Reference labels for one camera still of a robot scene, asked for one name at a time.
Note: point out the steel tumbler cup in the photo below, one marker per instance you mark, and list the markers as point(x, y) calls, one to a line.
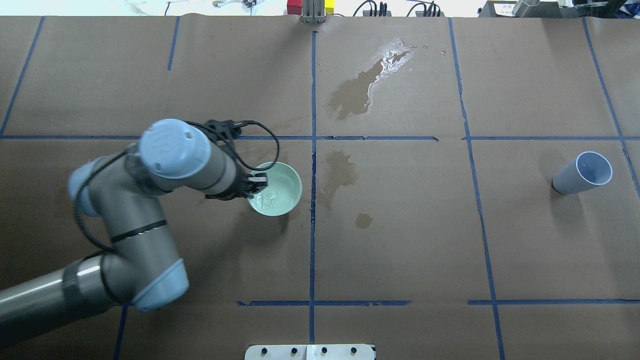
point(525, 8)

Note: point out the aluminium frame post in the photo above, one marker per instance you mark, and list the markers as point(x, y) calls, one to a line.
point(313, 11)

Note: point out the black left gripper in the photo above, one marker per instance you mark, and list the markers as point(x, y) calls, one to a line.
point(240, 187)

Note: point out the blue-grey plastic cup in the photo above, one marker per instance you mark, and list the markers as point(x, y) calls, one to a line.
point(589, 170)

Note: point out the yellow block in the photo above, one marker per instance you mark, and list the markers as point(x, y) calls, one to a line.
point(329, 6)

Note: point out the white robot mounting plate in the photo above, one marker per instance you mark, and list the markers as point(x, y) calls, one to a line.
point(348, 351)

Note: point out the left black power strip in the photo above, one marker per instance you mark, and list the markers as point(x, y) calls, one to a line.
point(372, 9)

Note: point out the black box under tumbler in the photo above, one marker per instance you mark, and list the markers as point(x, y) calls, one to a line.
point(547, 9)

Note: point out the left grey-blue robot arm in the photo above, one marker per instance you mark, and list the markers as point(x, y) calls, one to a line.
point(116, 206)

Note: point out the light green ceramic bowl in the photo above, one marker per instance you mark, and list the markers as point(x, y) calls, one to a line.
point(282, 193)

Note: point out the red block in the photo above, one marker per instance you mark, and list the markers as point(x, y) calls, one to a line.
point(294, 7)

